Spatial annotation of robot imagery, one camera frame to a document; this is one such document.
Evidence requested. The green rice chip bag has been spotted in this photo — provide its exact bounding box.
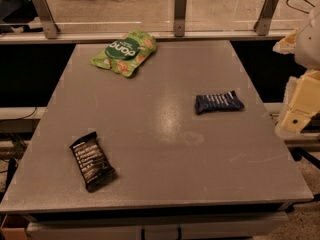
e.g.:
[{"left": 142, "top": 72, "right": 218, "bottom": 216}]
[{"left": 90, "top": 30, "right": 157, "bottom": 77}]

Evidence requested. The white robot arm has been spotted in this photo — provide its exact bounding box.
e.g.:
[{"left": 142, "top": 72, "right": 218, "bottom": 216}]
[{"left": 273, "top": 5, "right": 320, "bottom": 137}]

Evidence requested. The black rxbar chocolate bar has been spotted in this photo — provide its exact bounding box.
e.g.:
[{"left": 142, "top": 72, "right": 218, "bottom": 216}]
[{"left": 70, "top": 132, "right": 115, "bottom": 192}]

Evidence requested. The dark blue snack bar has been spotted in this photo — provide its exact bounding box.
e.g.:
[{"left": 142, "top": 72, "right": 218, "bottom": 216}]
[{"left": 194, "top": 91, "right": 245, "bottom": 115}]

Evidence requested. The clear glass barrier panel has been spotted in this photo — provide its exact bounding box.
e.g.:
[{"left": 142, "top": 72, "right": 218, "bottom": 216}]
[{"left": 47, "top": 0, "right": 320, "bottom": 33}]

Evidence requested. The cardboard box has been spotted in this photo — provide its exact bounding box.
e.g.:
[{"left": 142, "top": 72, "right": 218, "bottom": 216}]
[{"left": 1, "top": 215, "right": 29, "bottom": 240}]

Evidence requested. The right metal bracket post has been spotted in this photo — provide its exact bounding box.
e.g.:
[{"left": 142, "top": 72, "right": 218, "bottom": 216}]
[{"left": 254, "top": 0, "right": 279, "bottom": 36}]

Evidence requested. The metal bracket post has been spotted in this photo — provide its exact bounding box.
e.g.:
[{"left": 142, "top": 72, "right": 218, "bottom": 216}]
[
  {"left": 173, "top": 0, "right": 187, "bottom": 37},
  {"left": 254, "top": 0, "right": 279, "bottom": 36},
  {"left": 32, "top": 0, "right": 60, "bottom": 39}
]

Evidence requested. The middle metal bracket post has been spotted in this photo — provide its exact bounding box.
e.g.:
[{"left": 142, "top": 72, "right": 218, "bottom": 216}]
[{"left": 173, "top": 0, "right": 187, "bottom": 37}]

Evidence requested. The left metal bracket post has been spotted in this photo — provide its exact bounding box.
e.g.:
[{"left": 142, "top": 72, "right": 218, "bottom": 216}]
[{"left": 32, "top": 0, "right": 60, "bottom": 39}]

